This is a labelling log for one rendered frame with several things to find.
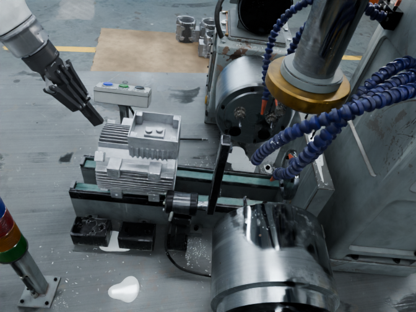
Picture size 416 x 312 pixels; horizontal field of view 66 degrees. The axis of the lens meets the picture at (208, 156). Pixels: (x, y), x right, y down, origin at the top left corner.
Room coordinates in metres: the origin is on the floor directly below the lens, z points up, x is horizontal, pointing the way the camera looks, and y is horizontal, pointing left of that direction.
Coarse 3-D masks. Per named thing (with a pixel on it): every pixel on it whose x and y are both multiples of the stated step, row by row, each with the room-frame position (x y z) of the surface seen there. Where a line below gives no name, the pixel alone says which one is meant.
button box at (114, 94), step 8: (96, 88) 0.79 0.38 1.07; (104, 88) 0.79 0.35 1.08; (112, 88) 0.80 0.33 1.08; (120, 88) 0.81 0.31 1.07; (128, 88) 0.82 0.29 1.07; (144, 88) 0.84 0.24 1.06; (96, 96) 0.78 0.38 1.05; (104, 96) 0.78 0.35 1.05; (112, 96) 0.78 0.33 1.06; (120, 96) 0.79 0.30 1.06; (128, 96) 0.79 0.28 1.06; (136, 96) 0.80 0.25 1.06; (144, 96) 0.80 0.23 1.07; (120, 104) 0.78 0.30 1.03; (128, 104) 0.78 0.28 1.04; (136, 104) 0.79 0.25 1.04; (144, 104) 0.79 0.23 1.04
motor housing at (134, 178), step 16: (112, 128) 0.59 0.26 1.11; (128, 128) 0.60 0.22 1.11; (112, 144) 0.54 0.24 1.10; (128, 160) 0.52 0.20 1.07; (144, 160) 0.53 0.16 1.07; (160, 160) 0.54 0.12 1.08; (176, 160) 0.65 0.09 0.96; (96, 176) 0.48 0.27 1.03; (128, 176) 0.49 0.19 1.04; (144, 176) 0.50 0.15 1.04; (160, 176) 0.51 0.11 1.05; (128, 192) 0.50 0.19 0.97; (144, 192) 0.50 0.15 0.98; (160, 192) 0.50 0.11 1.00
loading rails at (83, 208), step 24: (192, 168) 0.66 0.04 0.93; (72, 192) 0.50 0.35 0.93; (96, 192) 0.51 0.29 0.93; (192, 192) 0.63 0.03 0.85; (240, 192) 0.65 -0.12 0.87; (264, 192) 0.65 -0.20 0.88; (96, 216) 0.50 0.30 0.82; (120, 216) 0.51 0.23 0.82; (144, 216) 0.52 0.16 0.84; (192, 216) 0.53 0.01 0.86; (216, 216) 0.54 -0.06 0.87
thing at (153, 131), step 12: (132, 120) 0.59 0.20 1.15; (144, 120) 0.63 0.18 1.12; (156, 120) 0.63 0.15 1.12; (168, 120) 0.64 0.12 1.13; (180, 120) 0.62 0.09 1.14; (144, 132) 0.57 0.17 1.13; (156, 132) 0.58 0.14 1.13; (168, 132) 0.60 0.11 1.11; (132, 144) 0.53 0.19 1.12; (144, 144) 0.54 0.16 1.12; (156, 144) 0.54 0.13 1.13; (168, 144) 0.54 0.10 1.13; (132, 156) 0.53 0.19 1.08; (144, 156) 0.54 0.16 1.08; (156, 156) 0.54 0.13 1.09; (168, 156) 0.54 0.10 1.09
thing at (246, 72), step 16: (240, 64) 0.95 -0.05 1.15; (256, 64) 0.94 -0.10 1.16; (224, 80) 0.90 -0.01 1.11; (240, 80) 0.85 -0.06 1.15; (256, 80) 0.84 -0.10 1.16; (224, 96) 0.82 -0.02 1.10; (240, 96) 0.82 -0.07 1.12; (256, 96) 0.82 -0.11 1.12; (224, 112) 0.82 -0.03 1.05; (240, 112) 0.79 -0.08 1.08; (256, 112) 0.82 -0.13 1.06; (272, 112) 0.82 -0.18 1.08; (288, 112) 0.84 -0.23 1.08; (224, 128) 0.82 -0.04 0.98; (256, 128) 0.83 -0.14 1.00
